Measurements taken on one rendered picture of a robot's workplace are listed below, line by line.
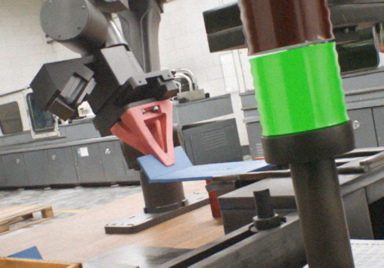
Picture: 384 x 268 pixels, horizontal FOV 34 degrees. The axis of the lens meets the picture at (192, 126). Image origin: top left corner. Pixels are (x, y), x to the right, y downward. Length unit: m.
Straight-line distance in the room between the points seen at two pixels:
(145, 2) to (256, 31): 0.75
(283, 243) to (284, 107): 0.19
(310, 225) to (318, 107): 0.05
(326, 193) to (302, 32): 0.07
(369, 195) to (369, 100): 5.25
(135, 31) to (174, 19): 9.23
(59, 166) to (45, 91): 9.09
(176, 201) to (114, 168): 7.69
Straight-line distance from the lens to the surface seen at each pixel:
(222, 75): 9.56
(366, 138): 5.86
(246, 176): 0.60
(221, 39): 0.53
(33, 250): 0.68
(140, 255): 0.66
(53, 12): 0.71
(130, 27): 0.99
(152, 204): 0.94
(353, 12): 0.54
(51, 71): 0.70
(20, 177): 10.97
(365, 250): 0.45
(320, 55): 0.26
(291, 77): 0.26
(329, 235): 0.28
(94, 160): 8.98
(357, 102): 5.83
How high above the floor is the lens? 1.07
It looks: 3 degrees down
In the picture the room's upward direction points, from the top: 11 degrees counter-clockwise
